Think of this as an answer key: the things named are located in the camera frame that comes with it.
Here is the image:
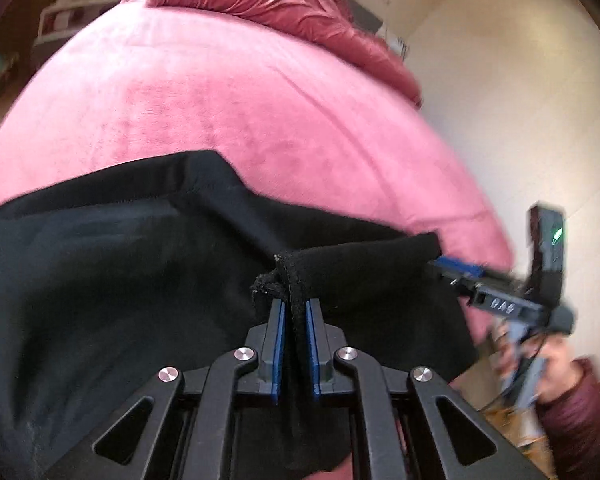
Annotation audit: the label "grey headboard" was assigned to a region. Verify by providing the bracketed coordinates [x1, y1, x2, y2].
[347, 0, 411, 61]

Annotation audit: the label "white nightstand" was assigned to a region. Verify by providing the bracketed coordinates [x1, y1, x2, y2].
[35, 0, 78, 56]

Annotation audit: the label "person's right forearm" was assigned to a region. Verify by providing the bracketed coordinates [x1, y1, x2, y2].
[534, 357, 600, 480]

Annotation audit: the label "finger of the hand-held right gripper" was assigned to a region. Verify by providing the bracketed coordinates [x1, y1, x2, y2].
[427, 255, 487, 288]

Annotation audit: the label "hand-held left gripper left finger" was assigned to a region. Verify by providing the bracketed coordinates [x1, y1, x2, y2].
[77, 297, 288, 480]

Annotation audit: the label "red satin pillow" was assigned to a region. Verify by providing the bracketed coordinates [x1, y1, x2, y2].
[145, 0, 423, 108]

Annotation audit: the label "pink bed cover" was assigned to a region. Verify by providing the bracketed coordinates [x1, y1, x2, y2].
[0, 0, 516, 341]

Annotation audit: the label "black embroidered pants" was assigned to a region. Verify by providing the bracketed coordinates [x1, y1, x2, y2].
[0, 150, 481, 480]

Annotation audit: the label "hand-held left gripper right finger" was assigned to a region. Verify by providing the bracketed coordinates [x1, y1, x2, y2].
[305, 297, 551, 480]

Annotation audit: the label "person's right hand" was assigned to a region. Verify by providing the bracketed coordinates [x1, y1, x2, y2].
[492, 322, 588, 406]

